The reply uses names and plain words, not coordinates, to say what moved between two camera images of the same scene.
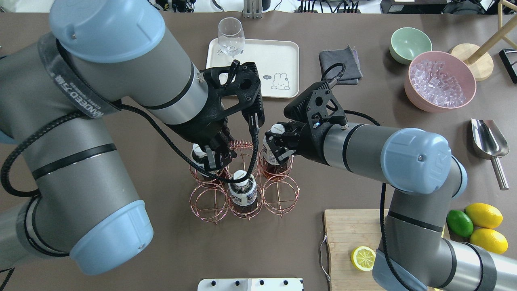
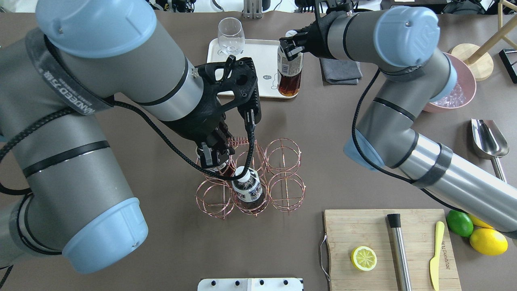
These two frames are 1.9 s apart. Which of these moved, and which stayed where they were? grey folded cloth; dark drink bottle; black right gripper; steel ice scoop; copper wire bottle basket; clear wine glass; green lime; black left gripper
Moved: black right gripper; copper wire bottle basket; dark drink bottle
Stayed: green lime; grey folded cloth; clear wine glass; black left gripper; steel ice scoop
